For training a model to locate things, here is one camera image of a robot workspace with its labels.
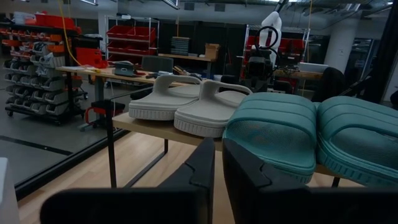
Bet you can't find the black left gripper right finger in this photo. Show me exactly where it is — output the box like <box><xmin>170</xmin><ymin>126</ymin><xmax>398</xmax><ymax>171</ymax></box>
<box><xmin>222</xmin><ymin>138</ymin><xmax>308</xmax><ymax>224</ymax></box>

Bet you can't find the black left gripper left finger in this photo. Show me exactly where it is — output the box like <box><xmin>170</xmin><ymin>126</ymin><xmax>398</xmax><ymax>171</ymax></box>
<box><xmin>159</xmin><ymin>137</ymin><xmax>216</xmax><ymax>224</ymax></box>

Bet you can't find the teal slide sandal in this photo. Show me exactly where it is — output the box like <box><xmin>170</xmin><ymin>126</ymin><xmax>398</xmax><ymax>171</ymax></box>
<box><xmin>222</xmin><ymin>92</ymin><xmax>318</xmax><ymax>184</ymax></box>
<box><xmin>314</xmin><ymin>95</ymin><xmax>398</xmax><ymax>188</ymax></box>

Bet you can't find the grey slide sandal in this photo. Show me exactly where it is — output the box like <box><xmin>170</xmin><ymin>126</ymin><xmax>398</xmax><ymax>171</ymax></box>
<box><xmin>128</xmin><ymin>74</ymin><xmax>203</xmax><ymax>121</ymax></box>
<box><xmin>173</xmin><ymin>80</ymin><xmax>253</xmax><ymax>138</ymax></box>

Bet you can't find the cardboard box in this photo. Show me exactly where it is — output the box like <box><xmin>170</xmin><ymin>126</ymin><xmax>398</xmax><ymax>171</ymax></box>
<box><xmin>204</xmin><ymin>42</ymin><xmax>220</xmax><ymax>60</ymax></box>

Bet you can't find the white robot cover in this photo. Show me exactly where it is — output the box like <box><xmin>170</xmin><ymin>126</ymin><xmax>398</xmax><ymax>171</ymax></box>
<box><xmin>259</xmin><ymin>11</ymin><xmax>283</xmax><ymax>68</ymax></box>

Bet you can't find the black office chair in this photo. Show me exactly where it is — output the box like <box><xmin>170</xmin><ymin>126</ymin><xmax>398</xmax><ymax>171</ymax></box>
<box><xmin>312</xmin><ymin>67</ymin><xmax>348</xmax><ymax>103</ymax></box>

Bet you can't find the stack of dark trays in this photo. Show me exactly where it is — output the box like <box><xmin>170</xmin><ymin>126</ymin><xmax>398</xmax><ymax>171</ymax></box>
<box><xmin>170</xmin><ymin>36</ymin><xmax>191</xmax><ymax>57</ymax></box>

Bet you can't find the red and black cart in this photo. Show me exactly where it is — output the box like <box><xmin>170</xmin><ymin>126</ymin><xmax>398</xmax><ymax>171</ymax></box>
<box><xmin>83</xmin><ymin>99</ymin><xmax>126</xmax><ymax>128</ymax></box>

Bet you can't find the grey benchtop device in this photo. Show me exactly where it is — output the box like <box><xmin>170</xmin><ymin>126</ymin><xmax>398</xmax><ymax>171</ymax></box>
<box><xmin>113</xmin><ymin>60</ymin><xmax>135</xmax><ymax>77</ymax></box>

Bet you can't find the wooden workbench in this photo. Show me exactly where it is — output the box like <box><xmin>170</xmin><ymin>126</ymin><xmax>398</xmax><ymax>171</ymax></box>
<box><xmin>57</xmin><ymin>64</ymin><xmax>203</xmax><ymax>94</ymax></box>

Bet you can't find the rack with red bins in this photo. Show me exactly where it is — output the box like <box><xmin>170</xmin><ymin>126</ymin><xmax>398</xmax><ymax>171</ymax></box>
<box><xmin>0</xmin><ymin>12</ymin><xmax>84</xmax><ymax>126</ymax></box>

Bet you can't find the wooden shelf with black frame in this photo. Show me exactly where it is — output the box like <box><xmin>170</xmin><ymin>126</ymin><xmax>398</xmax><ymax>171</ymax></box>
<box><xmin>105</xmin><ymin>83</ymin><xmax>343</xmax><ymax>189</ymax></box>

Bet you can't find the wire shelf with red bins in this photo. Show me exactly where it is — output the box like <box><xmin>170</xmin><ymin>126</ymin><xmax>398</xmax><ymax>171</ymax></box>
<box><xmin>104</xmin><ymin>15</ymin><xmax>160</xmax><ymax>65</ymax></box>

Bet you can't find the black aluminium table frame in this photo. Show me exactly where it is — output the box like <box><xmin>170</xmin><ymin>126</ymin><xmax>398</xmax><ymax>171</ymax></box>
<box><xmin>14</xmin><ymin>0</ymin><xmax>398</xmax><ymax>200</ymax></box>

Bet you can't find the yellow hanging cable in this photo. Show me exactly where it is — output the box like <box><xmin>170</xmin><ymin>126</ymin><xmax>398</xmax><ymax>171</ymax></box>
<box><xmin>57</xmin><ymin>0</ymin><xmax>95</xmax><ymax>72</ymax></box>

